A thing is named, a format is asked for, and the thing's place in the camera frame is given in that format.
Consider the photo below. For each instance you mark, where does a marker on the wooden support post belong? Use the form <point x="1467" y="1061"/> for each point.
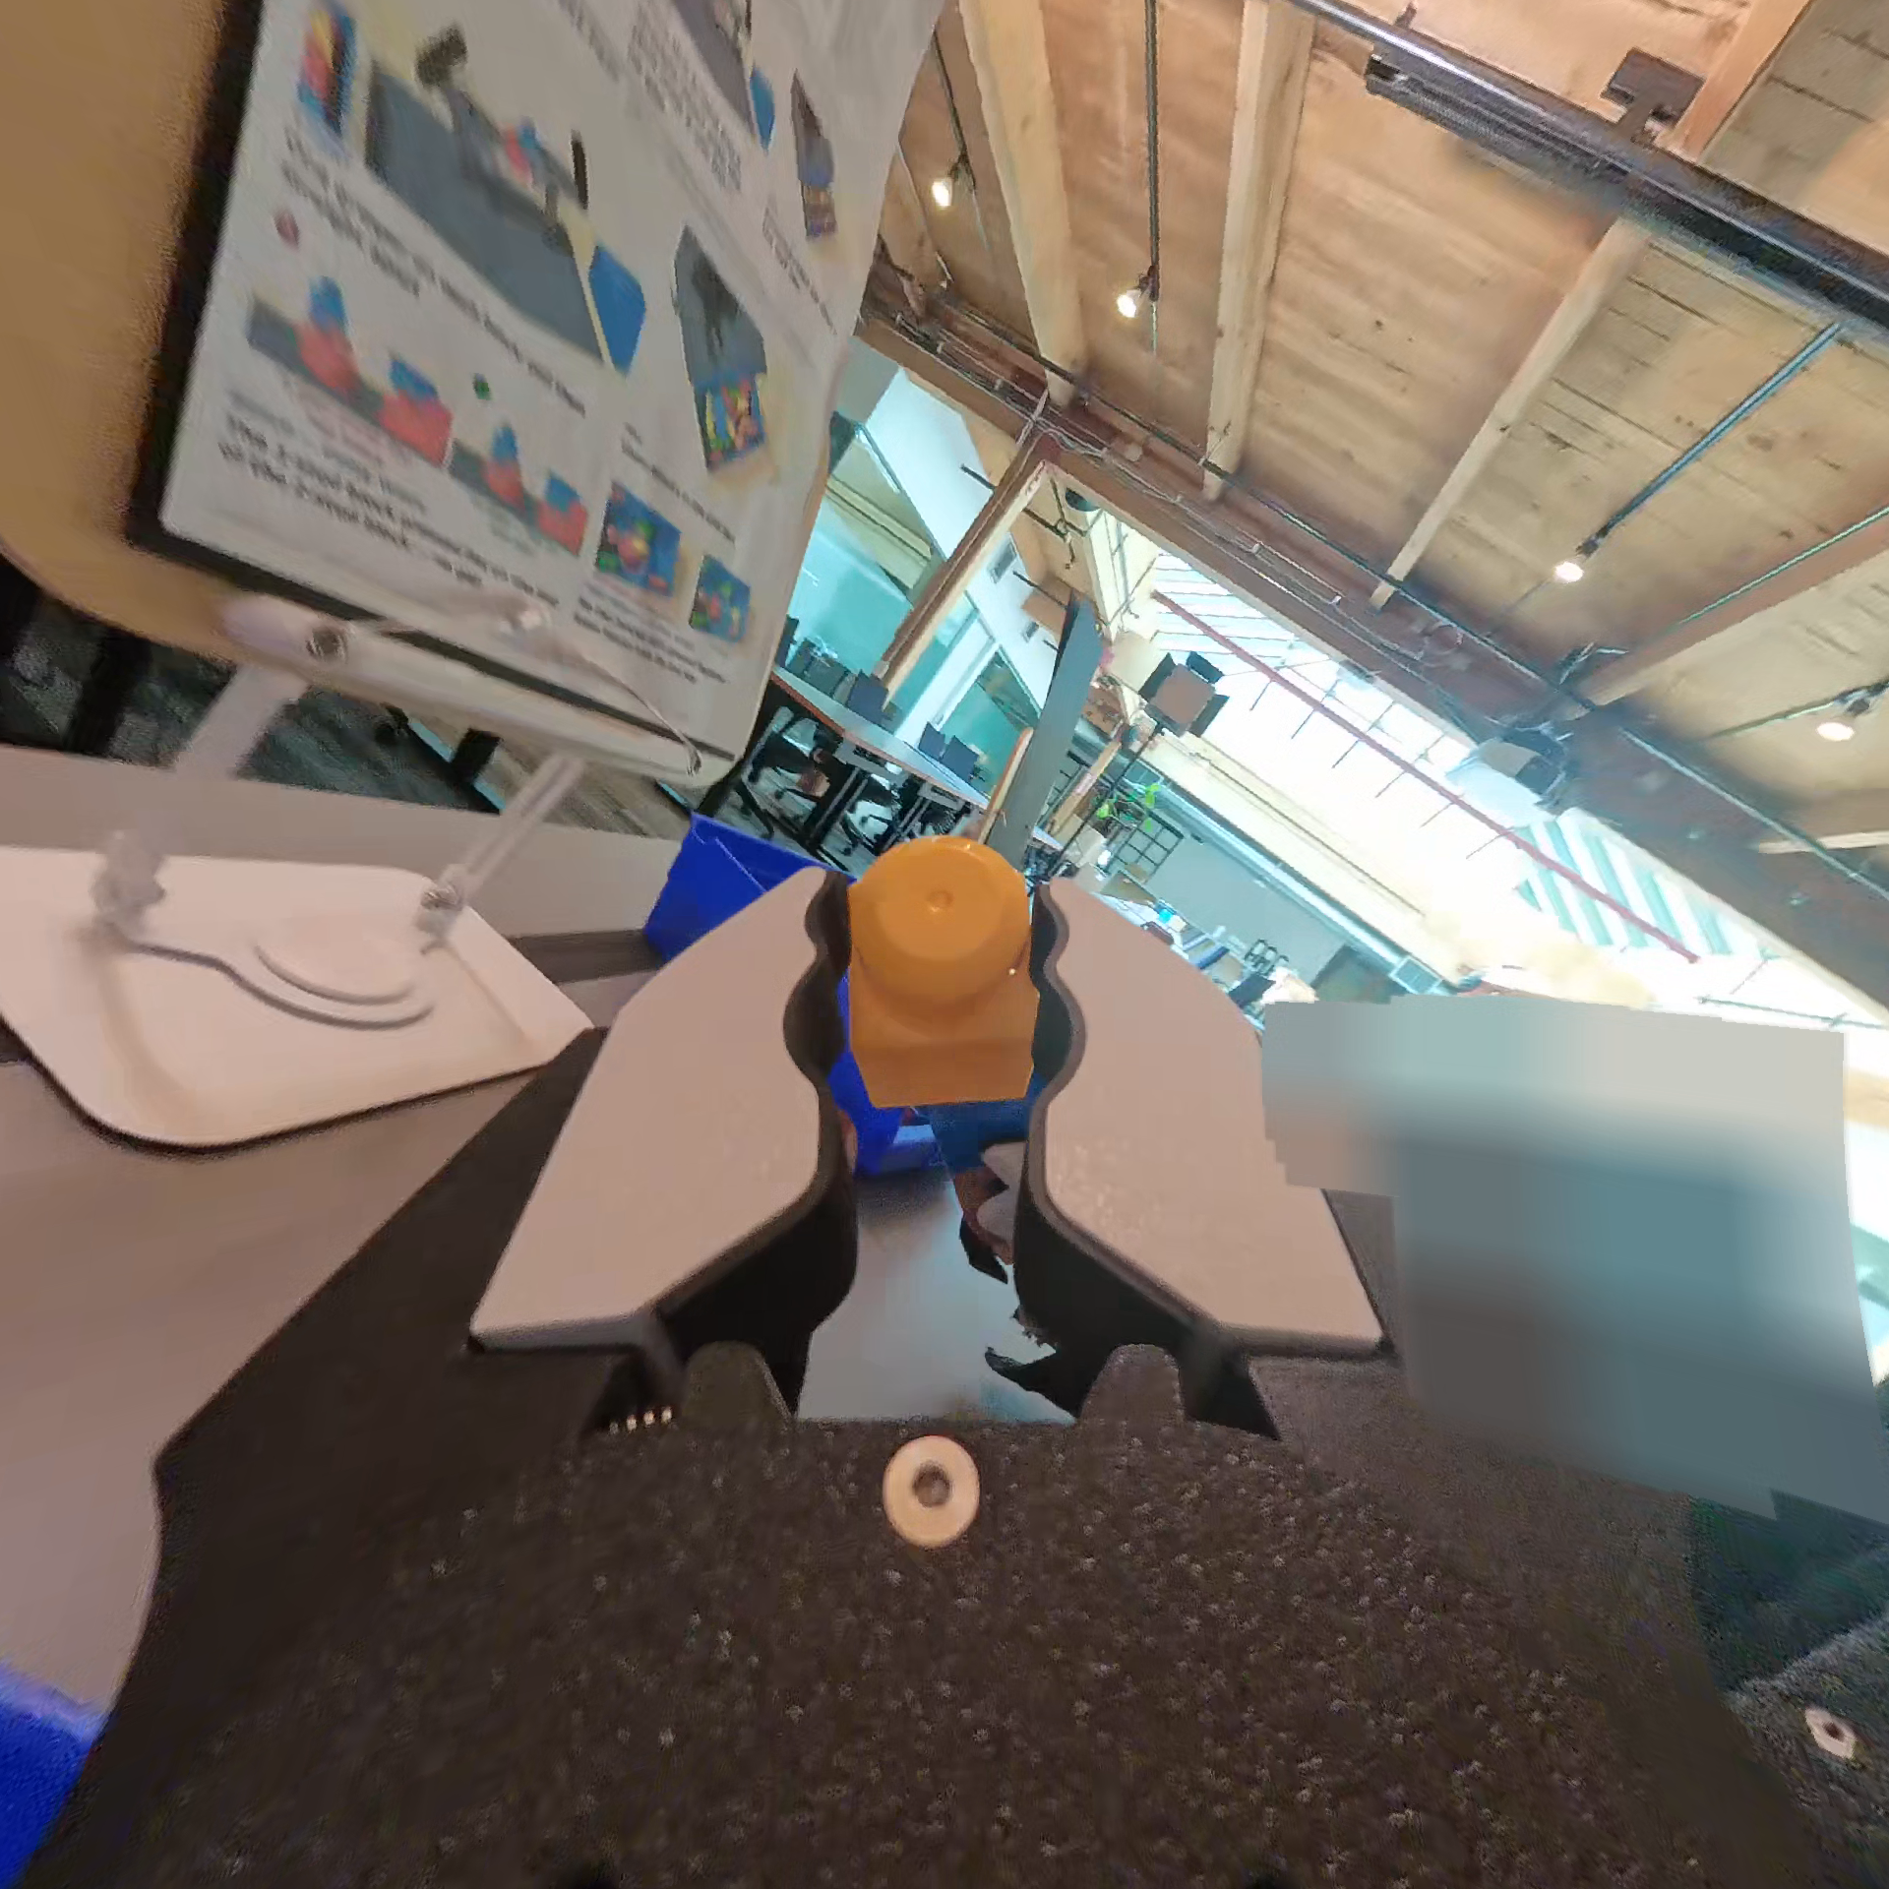
<point x="967" y="560"/>

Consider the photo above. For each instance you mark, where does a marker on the ceiling mounted projector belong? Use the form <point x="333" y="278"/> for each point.
<point x="1521" y="764"/>

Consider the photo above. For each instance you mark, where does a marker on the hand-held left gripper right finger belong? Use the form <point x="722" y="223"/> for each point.
<point x="1181" y="1181"/>

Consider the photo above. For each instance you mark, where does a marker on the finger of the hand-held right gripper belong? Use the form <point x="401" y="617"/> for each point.
<point x="1007" y="1196"/>

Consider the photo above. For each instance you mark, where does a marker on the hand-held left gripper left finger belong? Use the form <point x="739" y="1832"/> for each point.
<point x="664" y="1152"/>

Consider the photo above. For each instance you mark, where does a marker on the yellow mega block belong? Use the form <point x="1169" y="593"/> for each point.
<point x="938" y="960"/>

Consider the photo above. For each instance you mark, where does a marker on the dark fleece jacket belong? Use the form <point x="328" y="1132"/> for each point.
<point x="1801" y="1667"/>

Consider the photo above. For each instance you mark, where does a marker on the long wooden desk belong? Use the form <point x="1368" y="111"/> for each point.
<point x="872" y="738"/>

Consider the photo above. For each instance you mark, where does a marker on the LED panel light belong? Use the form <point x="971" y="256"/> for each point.
<point x="1187" y="693"/>

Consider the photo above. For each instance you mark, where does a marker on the blue plastic bin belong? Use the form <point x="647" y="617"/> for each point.
<point x="710" y="901"/>
<point x="36" y="1786"/>

